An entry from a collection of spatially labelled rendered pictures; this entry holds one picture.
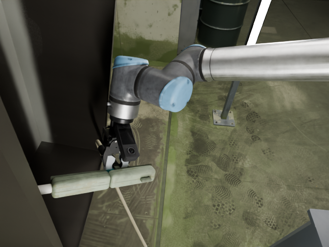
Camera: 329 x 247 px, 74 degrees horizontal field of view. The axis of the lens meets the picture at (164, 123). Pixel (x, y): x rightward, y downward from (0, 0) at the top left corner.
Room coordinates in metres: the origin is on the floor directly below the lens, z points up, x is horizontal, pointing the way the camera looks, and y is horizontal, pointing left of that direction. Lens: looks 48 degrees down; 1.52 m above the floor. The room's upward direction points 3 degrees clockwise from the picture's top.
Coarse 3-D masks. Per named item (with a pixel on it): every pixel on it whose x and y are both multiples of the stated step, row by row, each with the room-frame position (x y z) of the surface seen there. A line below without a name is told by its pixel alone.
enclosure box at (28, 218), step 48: (0, 0) 0.71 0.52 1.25; (48, 0) 0.71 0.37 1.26; (96, 0) 0.71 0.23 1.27; (0, 48) 0.64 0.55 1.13; (48, 48) 0.71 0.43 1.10; (96, 48) 0.71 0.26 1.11; (0, 96) 0.56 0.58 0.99; (48, 96) 0.71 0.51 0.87; (96, 96) 0.71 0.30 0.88; (0, 144) 0.11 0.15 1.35; (48, 144) 0.70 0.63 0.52; (0, 192) 0.11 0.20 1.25; (0, 240) 0.11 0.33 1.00; (48, 240) 0.11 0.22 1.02
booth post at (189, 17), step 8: (184, 0) 2.29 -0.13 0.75; (192, 0) 2.28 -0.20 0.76; (200, 0) 2.28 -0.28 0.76; (184, 8) 2.29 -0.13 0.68; (192, 8) 2.28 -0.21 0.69; (184, 16) 2.29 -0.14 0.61; (192, 16) 2.28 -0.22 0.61; (184, 24) 2.29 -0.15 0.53; (192, 24) 2.28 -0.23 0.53; (184, 32) 2.29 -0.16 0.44; (192, 32) 2.28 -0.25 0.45; (184, 40) 2.29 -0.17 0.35; (192, 40) 2.28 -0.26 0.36; (184, 48) 2.29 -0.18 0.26
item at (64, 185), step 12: (120, 168) 0.35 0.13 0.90; (132, 168) 0.36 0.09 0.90; (144, 168) 0.37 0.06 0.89; (60, 180) 0.26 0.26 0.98; (72, 180) 0.27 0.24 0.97; (84, 180) 0.27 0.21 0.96; (96, 180) 0.28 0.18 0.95; (108, 180) 0.29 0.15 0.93; (120, 180) 0.31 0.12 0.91; (132, 180) 0.32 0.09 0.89; (144, 180) 0.32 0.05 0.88; (48, 192) 0.23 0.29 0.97; (60, 192) 0.24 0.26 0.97; (72, 192) 0.25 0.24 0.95; (84, 192) 0.26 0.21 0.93
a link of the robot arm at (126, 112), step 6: (108, 102) 0.44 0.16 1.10; (114, 102) 0.43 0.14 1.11; (108, 108) 0.44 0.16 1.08; (114, 108) 0.42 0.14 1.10; (120, 108) 0.42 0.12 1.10; (126, 108) 0.42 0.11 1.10; (132, 108) 0.43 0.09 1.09; (138, 108) 0.45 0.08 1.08; (114, 114) 0.42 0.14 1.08; (120, 114) 0.41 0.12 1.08; (126, 114) 0.42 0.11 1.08; (132, 114) 0.43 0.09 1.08
